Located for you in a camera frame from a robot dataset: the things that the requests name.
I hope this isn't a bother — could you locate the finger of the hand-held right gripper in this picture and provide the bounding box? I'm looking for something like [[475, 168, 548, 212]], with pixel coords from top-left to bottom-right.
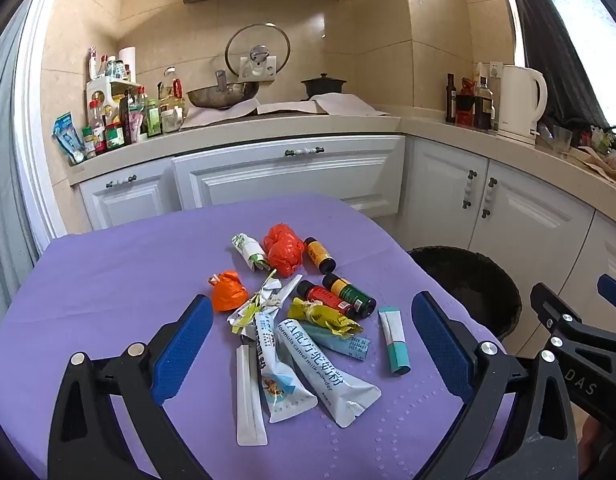
[[597, 274, 616, 311], [530, 283, 589, 347]]

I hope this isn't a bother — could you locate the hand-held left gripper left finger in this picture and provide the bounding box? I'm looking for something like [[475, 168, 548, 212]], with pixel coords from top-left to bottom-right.
[[47, 295, 215, 480]]

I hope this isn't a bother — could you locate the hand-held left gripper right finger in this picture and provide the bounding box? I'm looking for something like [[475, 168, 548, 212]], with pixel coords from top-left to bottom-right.
[[410, 291, 581, 480]]

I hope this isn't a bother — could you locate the white teal tube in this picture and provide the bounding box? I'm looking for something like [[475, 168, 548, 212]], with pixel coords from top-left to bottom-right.
[[378, 307, 411, 376]]

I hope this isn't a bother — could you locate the black trash bin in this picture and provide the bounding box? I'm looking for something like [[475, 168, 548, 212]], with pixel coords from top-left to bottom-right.
[[408, 245, 523, 341]]

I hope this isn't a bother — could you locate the small orange plastic bag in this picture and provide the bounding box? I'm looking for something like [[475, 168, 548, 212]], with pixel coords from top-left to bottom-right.
[[209, 271, 250, 313]]

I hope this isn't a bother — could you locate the plain white sachet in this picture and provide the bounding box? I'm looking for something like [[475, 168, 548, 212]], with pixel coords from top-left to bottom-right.
[[235, 345, 268, 447]]

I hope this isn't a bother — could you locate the green label small bottle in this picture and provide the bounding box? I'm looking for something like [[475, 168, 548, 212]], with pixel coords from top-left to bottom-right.
[[322, 273, 377, 318]]

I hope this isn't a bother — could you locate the torn white green wrapper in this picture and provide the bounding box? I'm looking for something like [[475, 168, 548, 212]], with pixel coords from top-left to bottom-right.
[[248, 269, 284, 311]]

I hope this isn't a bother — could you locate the white sachet with blue print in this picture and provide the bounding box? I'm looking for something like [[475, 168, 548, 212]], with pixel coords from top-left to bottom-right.
[[253, 310, 319, 423]]

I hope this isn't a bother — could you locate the large white powder sachet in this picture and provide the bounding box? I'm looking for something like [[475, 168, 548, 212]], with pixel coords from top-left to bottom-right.
[[278, 317, 382, 428]]

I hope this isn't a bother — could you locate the narrow white sachet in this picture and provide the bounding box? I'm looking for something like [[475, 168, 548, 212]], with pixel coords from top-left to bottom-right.
[[273, 274, 304, 313]]

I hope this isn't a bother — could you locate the yellow wrapper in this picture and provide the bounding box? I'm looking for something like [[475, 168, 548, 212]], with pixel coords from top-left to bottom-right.
[[287, 297, 363, 337]]

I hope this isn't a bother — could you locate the red label small bottle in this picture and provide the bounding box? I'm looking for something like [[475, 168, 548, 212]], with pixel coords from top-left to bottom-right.
[[295, 280, 354, 317]]

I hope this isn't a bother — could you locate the large orange plastic bag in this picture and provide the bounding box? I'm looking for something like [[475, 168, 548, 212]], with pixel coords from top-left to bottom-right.
[[262, 224, 306, 278]]

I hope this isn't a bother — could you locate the yellow label small bottle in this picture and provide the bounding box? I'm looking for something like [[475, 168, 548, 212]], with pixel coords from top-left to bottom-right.
[[304, 236, 337, 275]]

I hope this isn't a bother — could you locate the large white cabinet door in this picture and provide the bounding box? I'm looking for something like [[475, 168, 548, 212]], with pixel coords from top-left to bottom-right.
[[563, 212, 616, 351]]

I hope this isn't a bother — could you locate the purple tablecloth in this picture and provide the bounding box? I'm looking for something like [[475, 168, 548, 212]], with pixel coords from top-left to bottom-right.
[[0, 192, 519, 480]]

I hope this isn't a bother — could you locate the beige paper bag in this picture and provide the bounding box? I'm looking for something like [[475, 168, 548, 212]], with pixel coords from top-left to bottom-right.
[[575, 147, 616, 188]]

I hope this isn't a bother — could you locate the narrow white cabinet door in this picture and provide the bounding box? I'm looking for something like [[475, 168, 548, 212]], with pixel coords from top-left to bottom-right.
[[403, 139, 489, 256]]

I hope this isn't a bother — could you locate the small white cabinet door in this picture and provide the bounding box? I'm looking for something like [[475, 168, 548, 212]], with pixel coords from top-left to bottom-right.
[[79, 159, 181, 231]]

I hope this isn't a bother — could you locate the clear glass cup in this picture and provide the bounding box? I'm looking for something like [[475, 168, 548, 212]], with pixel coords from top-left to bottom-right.
[[553, 126, 574, 158]]

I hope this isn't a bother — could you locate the white electric kettle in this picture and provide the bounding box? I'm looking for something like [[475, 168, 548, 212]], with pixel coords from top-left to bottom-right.
[[497, 65, 549, 146]]

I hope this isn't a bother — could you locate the wide white cabinet drawer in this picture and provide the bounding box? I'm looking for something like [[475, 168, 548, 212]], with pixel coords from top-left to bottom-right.
[[172, 135, 406, 211]]

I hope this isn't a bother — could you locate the dark sauce bottle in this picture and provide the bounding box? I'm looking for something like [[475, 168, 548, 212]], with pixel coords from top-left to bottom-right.
[[474, 76, 495, 131]]

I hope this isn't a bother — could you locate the red seasoning packet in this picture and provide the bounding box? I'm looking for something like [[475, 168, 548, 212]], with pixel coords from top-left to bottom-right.
[[457, 77, 476, 127]]

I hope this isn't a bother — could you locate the dark olive oil bottle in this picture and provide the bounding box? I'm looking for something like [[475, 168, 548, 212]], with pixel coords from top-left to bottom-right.
[[444, 73, 459, 123]]

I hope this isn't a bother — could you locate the cluster of condiment bottles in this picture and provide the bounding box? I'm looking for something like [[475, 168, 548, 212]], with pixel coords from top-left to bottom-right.
[[83, 46, 186, 158]]

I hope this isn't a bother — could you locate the blue white packet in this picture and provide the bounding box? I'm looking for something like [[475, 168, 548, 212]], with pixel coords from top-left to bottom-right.
[[52, 112, 86, 166]]

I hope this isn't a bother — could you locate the dark curtain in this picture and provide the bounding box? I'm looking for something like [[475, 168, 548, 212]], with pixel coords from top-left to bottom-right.
[[503, 0, 616, 136]]

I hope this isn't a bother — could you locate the steel wok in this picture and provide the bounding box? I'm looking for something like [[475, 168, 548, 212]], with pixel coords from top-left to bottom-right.
[[186, 71, 260, 110]]

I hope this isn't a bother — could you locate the beige stove cover cloth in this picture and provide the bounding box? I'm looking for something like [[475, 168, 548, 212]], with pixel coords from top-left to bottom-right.
[[180, 93, 389, 128]]

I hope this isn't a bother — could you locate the window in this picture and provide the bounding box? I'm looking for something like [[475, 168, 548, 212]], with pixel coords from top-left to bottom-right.
[[528, 0, 616, 126]]

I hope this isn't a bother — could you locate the white spice rack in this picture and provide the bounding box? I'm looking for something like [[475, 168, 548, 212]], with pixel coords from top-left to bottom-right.
[[85, 76, 143, 126]]

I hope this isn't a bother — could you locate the black lidded pot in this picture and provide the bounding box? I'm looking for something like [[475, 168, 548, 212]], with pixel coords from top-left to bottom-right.
[[301, 73, 350, 101]]

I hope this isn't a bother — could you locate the white paper towel roll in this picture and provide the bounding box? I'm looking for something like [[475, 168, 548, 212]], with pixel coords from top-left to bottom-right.
[[119, 46, 137, 81]]

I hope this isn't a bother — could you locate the glass pot lid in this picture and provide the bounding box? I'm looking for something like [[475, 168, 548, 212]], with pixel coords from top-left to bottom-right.
[[224, 23, 292, 78]]

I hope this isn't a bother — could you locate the white door frame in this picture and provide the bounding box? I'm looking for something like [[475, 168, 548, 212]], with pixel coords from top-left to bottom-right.
[[8, 0, 84, 241]]

